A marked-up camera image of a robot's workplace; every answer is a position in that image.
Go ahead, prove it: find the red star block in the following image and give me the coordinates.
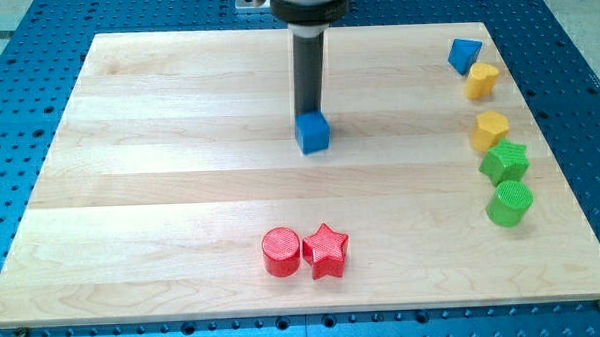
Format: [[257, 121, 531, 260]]
[[302, 223, 349, 280]]

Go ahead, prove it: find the light wooden board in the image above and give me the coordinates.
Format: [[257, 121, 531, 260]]
[[0, 22, 600, 329]]

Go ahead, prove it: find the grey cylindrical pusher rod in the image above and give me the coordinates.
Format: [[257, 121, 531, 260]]
[[288, 24, 328, 117]]

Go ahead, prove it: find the yellow hexagon block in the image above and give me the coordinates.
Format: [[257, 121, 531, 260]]
[[469, 111, 510, 152]]

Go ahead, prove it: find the green cylinder block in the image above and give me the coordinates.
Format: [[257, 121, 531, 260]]
[[486, 180, 534, 227]]

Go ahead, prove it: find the blue cube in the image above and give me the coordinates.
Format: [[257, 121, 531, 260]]
[[294, 111, 330, 154]]

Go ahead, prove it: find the silver metal mounting bracket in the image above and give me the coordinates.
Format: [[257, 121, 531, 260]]
[[234, 0, 270, 11]]

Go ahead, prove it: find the red cylinder block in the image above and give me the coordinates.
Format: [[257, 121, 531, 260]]
[[261, 227, 301, 277]]

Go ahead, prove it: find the green star block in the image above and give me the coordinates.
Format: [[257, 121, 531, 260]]
[[479, 138, 530, 187]]

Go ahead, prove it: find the blue triangular prism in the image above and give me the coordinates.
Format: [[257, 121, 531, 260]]
[[447, 39, 483, 76]]

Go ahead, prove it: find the yellow heart block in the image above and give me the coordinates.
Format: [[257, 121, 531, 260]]
[[464, 62, 500, 100]]

